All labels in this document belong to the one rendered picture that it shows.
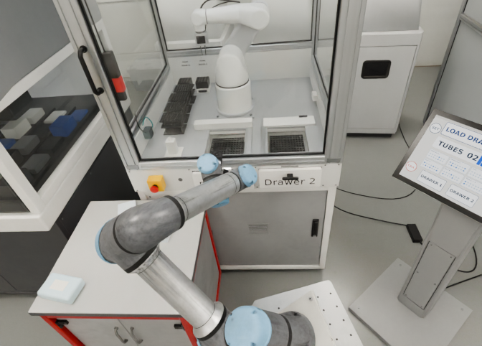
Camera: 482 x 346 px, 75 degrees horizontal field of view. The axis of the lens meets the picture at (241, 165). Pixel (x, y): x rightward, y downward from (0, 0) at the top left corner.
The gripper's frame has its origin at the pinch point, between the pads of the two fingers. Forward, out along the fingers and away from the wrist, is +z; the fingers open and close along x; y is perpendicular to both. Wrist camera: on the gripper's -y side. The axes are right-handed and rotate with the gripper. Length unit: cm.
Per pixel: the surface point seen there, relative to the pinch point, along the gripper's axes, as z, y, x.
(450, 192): -19, 13, 89
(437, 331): 53, 77, 108
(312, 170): 0.1, -1.8, 41.6
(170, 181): 6.1, 0.2, -26.9
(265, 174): 1.5, -0.8, 20.0
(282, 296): -16, 50, 25
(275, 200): 20.5, 8.7, 24.7
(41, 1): -30, -79, -80
